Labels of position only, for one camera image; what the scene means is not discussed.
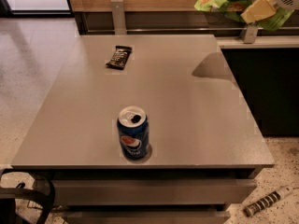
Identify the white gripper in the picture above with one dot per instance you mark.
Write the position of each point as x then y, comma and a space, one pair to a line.
263, 8

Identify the green rice chip bag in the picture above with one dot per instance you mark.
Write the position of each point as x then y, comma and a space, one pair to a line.
233, 9

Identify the blue pepsi can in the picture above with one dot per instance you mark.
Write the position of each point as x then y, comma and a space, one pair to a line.
133, 128

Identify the black snack bar wrapper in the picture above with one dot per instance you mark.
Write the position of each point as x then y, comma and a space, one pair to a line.
119, 57

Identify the upper grey drawer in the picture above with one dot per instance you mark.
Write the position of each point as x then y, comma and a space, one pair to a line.
152, 192

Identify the metal rail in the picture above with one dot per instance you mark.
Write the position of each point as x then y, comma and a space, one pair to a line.
230, 29

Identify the right metal bracket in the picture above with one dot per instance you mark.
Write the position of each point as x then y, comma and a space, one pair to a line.
249, 34

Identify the metal bracket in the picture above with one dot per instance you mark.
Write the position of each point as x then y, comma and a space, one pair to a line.
249, 34
118, 17

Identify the left metal bracket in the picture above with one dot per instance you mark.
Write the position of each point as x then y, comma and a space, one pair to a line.
118, 17

